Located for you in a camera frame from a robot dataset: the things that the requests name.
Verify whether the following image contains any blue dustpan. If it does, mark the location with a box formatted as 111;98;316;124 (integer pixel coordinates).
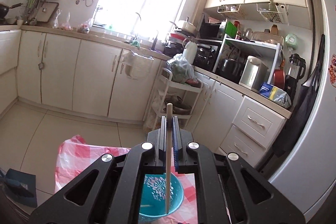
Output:
1;168;38;208

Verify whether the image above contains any teal perforated plastic basket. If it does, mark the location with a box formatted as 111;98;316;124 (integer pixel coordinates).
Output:
138;173;184;223

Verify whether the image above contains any black rice cooker pot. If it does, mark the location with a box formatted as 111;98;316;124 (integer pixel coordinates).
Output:
218;59;245;84

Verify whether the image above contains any black blender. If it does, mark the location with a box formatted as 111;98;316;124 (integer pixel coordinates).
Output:
284;53;306;103

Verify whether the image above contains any plastic bag of vegetables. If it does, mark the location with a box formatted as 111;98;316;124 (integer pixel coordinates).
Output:
166;53;197;84

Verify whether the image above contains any blue yellow snack bag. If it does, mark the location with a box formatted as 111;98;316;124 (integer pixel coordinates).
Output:
259;83;291;109

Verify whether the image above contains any white hanging trash bin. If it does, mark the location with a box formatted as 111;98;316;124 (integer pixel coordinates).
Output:
122;51;154;80

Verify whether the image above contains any white refrigerator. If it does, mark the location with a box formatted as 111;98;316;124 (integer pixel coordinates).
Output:
270;0;335;221

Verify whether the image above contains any white kettle appliance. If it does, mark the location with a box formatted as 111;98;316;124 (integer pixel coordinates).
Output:
239;56;268;93

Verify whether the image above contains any black toaster oven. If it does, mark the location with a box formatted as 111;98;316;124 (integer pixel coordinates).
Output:
193;39;222;72

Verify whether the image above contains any red white checkered tablecloth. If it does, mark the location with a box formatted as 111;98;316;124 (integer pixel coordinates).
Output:
55;134;201;223

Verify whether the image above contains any white rolling storage cart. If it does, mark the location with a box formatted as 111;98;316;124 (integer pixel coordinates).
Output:
143;68;204;133

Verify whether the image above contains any white countertop shelf rack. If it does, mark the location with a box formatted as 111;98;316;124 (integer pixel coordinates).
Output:
212;33;285;85

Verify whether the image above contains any black wok pan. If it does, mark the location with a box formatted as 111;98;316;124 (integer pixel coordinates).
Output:
0;3;23;19

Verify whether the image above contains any white thermos jug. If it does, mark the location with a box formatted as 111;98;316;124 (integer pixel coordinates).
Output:
182;39;198;64

